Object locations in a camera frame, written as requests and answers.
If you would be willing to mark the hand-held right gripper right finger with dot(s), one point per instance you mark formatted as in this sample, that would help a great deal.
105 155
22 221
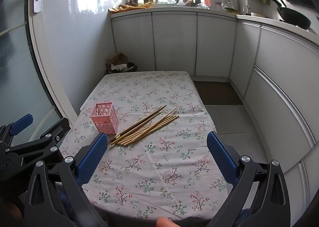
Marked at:
223 159

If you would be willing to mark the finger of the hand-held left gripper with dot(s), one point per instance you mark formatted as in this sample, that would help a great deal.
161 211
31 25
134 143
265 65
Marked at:
44 143
23 122

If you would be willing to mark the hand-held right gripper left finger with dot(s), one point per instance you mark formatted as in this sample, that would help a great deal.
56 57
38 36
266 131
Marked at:
91 160

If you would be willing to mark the pink perforated utensil holder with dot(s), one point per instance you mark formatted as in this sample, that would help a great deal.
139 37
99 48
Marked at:
106 119

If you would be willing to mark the bunch of bamboo chopsticks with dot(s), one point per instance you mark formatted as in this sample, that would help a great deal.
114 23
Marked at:
147 127

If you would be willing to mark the person's right hand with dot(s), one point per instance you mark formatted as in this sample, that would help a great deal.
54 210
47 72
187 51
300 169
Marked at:
166 223

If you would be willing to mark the frosted glass door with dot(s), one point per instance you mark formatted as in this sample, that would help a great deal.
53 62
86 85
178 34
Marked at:
15 67

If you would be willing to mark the floral tablecloth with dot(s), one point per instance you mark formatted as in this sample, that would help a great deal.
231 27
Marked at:
149 167

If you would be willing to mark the brown cardboard box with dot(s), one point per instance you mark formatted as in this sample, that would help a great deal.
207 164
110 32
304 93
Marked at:
119 63

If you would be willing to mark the white kitchen cabinets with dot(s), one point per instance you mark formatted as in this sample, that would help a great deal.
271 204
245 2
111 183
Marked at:
174 42

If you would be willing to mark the black frying pan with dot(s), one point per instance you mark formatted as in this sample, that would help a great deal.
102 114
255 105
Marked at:
295 16

